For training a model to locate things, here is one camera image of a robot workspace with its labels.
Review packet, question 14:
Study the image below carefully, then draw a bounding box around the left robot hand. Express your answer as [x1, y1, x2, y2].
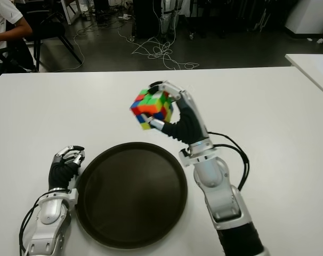
[49, 145, 85, 191]

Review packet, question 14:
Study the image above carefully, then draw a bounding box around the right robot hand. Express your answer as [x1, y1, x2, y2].
[142, 79, 214, 150]

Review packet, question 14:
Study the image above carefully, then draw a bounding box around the multicoloured Rubik's cube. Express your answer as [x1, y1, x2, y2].
[129, 88, 174, 131]

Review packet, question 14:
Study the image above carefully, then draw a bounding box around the dark round plate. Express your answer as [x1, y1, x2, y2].
[76, 142, 189, 247]

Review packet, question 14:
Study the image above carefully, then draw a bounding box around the black wheeled cabinet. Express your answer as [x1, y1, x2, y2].
[133, 0, 165, 38]

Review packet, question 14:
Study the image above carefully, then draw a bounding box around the black office chair armrest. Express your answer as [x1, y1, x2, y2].
[0, 45, 37, 72]

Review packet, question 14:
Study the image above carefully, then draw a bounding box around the neighbouring white table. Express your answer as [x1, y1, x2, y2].
[285, 53, 323, 98]

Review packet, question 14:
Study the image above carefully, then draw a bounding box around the black chair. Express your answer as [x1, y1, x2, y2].
[22, 7, 84, 70]

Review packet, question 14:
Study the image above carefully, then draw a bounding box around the person in white shirt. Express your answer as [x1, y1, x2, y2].
[0, 0, 34, 83]

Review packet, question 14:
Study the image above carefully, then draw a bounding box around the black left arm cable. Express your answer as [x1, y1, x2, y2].
[19, 190, 52, 254]

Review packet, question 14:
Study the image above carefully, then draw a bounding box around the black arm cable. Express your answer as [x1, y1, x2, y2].
[19, 190, 52, 254]
[208, 130, 250, 191]

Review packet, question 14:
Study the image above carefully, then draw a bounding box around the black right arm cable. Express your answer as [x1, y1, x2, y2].
[208, 130, 250, 191]

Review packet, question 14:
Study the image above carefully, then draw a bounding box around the tangled white floor cable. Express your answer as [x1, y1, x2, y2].
[117, 26, 201, 70]

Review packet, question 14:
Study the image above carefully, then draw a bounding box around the white desk frame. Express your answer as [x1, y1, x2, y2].
[59, 0, 82, 25]

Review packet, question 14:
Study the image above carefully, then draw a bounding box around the white pedestal box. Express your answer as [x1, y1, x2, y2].
[285, 0, 323, 34]

